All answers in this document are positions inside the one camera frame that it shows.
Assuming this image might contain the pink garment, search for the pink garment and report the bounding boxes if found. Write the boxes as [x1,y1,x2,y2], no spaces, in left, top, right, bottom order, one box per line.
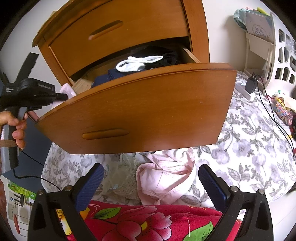
[136,148,196,205]

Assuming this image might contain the white sock pair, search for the white sock pair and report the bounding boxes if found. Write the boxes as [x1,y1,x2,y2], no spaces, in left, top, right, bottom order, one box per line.
[115,55,163,72]

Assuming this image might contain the wooden drawer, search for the wooden drawer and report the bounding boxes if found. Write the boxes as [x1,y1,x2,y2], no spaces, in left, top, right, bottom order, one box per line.
[50,1,188,76]
[35,47,238,155]

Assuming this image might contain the person's left hand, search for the person's left hand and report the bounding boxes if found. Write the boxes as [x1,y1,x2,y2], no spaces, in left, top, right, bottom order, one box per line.
[0,111,28,150]

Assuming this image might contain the dark blue cabinet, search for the dark blue cabinet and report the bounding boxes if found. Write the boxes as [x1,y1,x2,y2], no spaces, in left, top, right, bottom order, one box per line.
[0,115,53,174]

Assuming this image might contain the floral grey white bedding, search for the floral grey white bedding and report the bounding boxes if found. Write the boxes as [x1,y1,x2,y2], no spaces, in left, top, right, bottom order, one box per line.
[41,69,296,209]

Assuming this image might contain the red floral blanket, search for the red floral blanket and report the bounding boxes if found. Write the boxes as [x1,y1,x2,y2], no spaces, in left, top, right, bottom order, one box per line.
[55,200,242,241]

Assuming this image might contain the beige lace garment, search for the beige lace garment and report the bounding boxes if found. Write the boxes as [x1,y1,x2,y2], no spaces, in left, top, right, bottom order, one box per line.
[102,154,141,202]

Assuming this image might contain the wooden nightstand cabinet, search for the wooden nightstand cabinet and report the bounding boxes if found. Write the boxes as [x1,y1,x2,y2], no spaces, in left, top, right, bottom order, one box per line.
[32,1,210,84]

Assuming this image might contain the navy folded clothing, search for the navy folded clothing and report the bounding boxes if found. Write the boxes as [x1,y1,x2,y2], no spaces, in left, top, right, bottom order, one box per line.
[91,68,144,88]

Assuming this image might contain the colourful items on bed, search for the colourful items on bed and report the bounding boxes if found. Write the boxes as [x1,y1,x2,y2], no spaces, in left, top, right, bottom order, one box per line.
[271,93,295,126]

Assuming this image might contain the black power adapter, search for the black power adapter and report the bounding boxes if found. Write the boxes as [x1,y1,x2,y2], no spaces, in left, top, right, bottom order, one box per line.
[244,76,257,94]

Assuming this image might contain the white lattice basket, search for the white lattice basket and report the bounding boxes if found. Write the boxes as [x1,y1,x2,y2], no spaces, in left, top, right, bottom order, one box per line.
[268,13,295,97]

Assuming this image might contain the black clothing in drawer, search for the black clothing in drawer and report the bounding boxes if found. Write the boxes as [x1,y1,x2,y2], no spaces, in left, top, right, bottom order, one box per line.
[130,45,186,70]

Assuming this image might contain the white shelf rack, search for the white shelf rack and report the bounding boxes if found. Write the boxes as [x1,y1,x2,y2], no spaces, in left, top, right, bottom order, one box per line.
[244,33,274,83]

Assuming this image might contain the black cable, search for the black cable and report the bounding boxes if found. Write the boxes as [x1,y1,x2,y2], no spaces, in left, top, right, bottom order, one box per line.
[250,72,296,160]

